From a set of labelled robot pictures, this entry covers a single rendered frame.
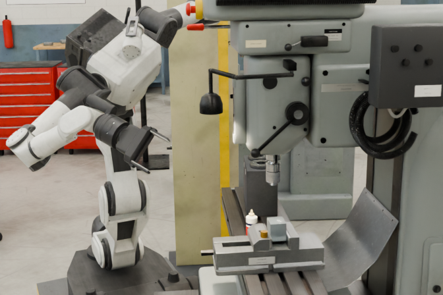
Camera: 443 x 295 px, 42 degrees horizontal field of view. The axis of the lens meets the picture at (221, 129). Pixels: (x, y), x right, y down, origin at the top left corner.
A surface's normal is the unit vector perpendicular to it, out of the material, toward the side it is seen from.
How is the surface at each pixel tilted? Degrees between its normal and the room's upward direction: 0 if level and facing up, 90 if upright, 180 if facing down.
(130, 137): 56
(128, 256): 112
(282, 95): 90
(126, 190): 60
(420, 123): 90
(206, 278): 0
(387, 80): 90
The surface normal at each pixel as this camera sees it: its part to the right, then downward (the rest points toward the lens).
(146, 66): 0.77, 0.04
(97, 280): -0.01, -0.97
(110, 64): 0.28, -0.51
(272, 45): 0.09, 0.24
